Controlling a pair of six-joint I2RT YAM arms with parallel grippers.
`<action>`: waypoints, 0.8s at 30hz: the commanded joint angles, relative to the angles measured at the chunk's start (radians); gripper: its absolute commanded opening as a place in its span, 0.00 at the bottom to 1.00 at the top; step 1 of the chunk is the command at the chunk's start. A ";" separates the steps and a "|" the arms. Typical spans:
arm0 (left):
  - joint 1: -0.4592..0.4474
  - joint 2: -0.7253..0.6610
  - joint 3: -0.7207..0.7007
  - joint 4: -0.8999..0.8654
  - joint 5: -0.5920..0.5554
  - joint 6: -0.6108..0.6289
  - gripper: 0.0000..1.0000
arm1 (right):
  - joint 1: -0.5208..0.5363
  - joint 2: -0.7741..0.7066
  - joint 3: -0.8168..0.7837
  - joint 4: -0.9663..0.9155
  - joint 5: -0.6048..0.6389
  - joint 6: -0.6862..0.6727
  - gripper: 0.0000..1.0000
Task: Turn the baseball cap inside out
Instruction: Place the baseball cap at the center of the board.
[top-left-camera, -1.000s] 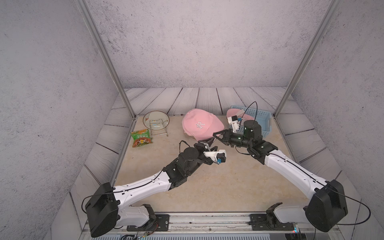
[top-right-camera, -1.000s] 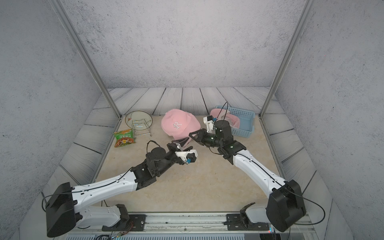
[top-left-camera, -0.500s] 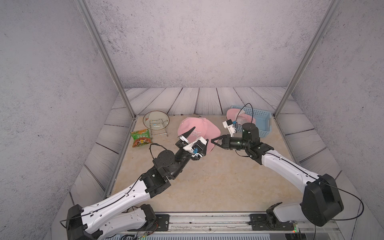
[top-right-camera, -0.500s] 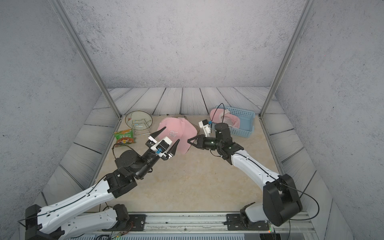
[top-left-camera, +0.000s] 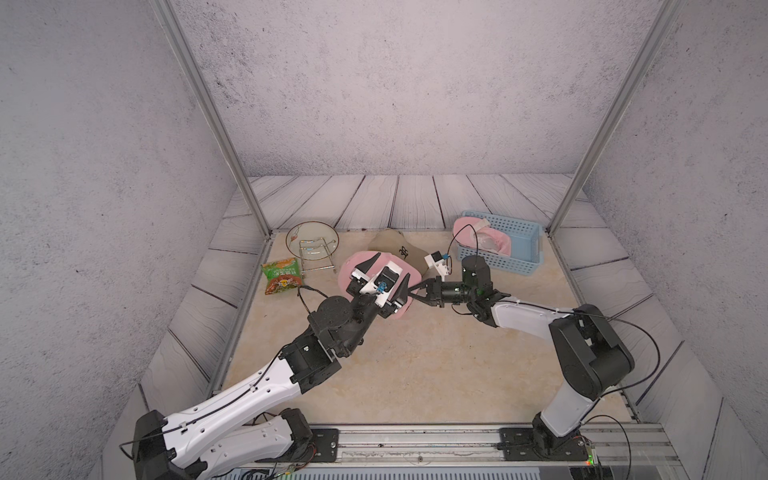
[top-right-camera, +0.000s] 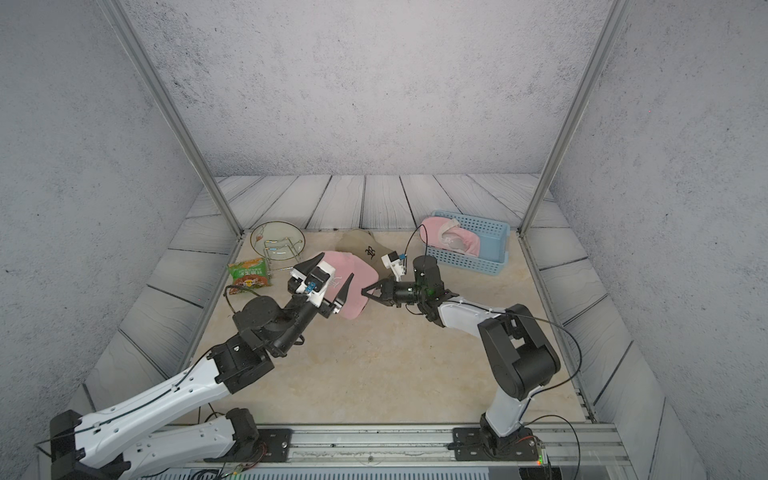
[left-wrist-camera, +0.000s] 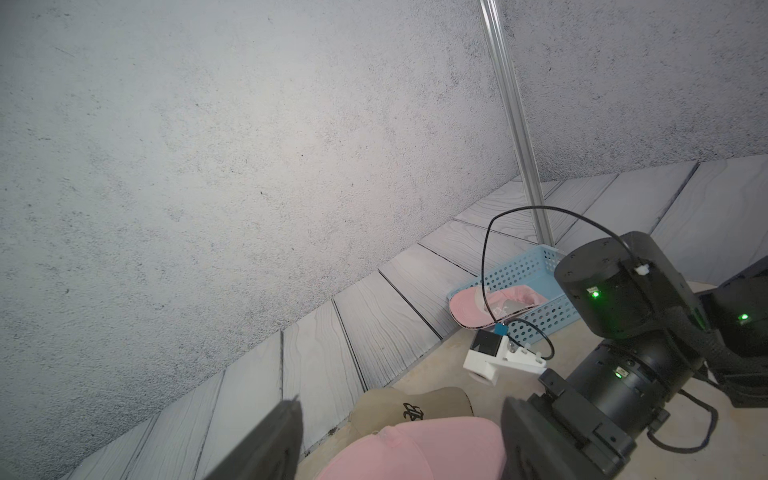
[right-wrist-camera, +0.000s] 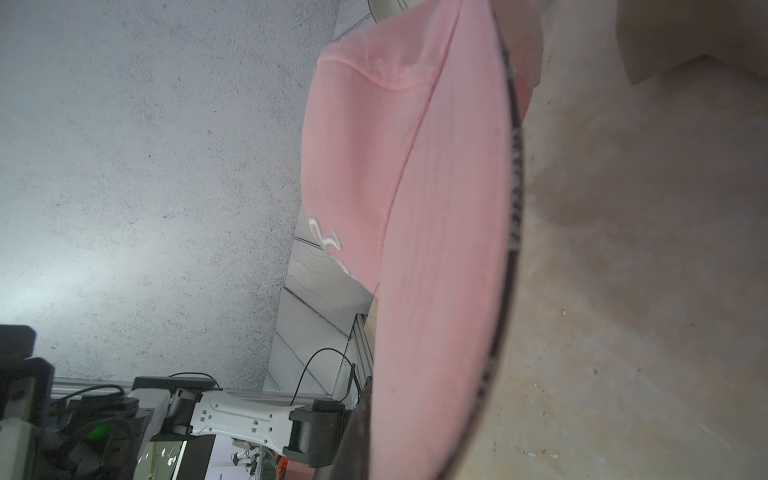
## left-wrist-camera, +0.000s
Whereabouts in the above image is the beige baseball cap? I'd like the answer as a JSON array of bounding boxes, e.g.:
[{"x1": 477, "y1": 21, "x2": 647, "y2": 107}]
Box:
[{"x1": 349, "y1": 387, "x2": 474, "y2": 438}]

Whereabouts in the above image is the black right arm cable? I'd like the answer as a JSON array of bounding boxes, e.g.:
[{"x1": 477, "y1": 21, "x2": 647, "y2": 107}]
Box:
[{"x1": 479, "y1": 205, "x2": 721, "y2": 455}]

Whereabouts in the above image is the light blue perforated basket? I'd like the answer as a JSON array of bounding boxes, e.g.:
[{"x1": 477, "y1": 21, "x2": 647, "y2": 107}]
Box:
[{"x1": 447, "y1": 246, "x2": 580, "y2": 344}]

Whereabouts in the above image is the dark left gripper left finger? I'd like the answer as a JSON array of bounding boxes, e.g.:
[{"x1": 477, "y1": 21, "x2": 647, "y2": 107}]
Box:
[{"x1": 206, "y1": 397, "x2": 303, "y2": 480}]

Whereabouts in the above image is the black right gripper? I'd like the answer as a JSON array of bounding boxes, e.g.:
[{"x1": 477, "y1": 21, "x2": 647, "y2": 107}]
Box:
[{"x1": 528, "y1": 231, "x2": 720, "y2": 462}]

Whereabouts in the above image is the pink baseball cap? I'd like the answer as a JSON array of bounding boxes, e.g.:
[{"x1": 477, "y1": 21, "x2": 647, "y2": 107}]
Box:
[
  {"x1": 318, "y1": 417, "x2": 506, "y2": 480},
  {"x1": 448, "y1": 285, "x2": 547, "y2": 329}
]

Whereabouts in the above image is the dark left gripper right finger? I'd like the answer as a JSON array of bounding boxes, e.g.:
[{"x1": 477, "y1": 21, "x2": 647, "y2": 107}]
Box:
[{"x1": 500, "y1": 397, "x2": 606, "y2": 479}]

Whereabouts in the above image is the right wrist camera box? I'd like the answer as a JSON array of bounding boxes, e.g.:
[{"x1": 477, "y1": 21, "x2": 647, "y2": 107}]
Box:
[{"x1": 463, "y1": 330, "x2": 547, "y2": 386}]

